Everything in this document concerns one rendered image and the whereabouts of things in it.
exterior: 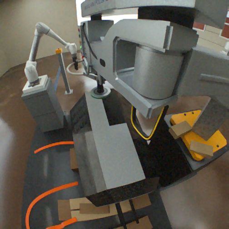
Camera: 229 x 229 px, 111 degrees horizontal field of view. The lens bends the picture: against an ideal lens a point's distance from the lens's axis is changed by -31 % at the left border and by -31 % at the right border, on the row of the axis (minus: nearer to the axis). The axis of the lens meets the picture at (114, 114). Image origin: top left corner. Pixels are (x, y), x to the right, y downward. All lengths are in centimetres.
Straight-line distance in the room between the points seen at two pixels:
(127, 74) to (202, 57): 38
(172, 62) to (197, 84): 19
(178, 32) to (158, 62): 12
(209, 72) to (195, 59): 11
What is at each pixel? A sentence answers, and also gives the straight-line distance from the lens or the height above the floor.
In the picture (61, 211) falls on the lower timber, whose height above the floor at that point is 11.
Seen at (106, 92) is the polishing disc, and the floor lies 83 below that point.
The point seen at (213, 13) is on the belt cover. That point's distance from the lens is 39.
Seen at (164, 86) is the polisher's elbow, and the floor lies 130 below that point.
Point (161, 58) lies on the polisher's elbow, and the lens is 39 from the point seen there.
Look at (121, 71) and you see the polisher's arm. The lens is 62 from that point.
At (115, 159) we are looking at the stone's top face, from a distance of 74.
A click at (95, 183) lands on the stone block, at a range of 77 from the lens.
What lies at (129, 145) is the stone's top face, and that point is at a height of 80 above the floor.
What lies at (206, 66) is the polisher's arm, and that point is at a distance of 53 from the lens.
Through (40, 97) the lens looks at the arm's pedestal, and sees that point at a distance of 168.
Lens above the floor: 149
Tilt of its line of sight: 45 degrees down
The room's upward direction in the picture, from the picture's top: 1 degrees clockwise
